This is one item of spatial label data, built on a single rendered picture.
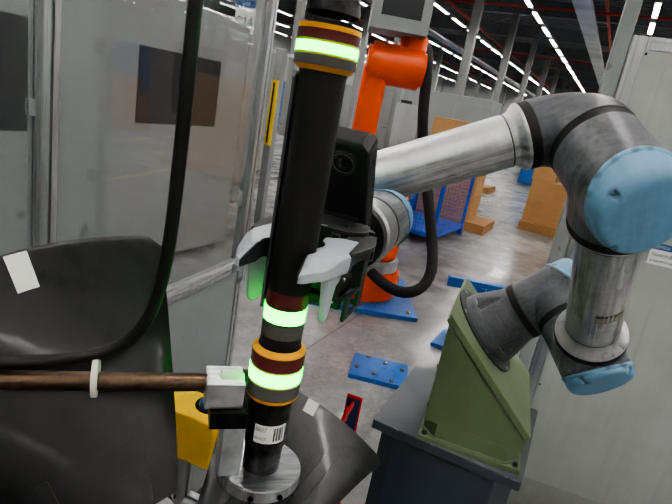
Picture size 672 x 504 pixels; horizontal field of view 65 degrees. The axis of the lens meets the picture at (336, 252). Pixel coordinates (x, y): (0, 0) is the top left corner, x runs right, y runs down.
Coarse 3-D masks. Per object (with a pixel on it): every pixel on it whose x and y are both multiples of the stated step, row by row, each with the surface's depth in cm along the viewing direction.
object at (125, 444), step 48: (96, 240) 46; (144, 240) 49; (0, 288) 41; (48, 288) 43; (96, 288) 44; (144, 288) 46; (0, 336) 40; (48, 336) 41; (96, 336) 43; (144, 336) 45; (0, 432) 39; (48, 432) 40; (96, 432) 41; (144, 432) 43; (0, 480) 39; (48, 480) 40; (96, 480) 40; (144, 480) 41
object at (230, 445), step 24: (216, 384) 40; (240, 384) 41; (216, 408) 41; (240, 408) 42; (240, 432) 42; (216, 456) 45; (240, 456) 43; (288, 456) 47; (240, 480) 43; (264, 480) 44; (288, 480) 44
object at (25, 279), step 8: (8, 256) 42; (16, 256) 42; (24, 256) 42; (8, 264) 42; (16, 264) 42; (24, 264) 42; (16, 272) 42; (24, 272) 42; (32, 272) 42; (16, 280) 42; (24, 280) 42; (32, 280) 42; (16, 288) 41; (24, 288) 42; (32, 288) 42
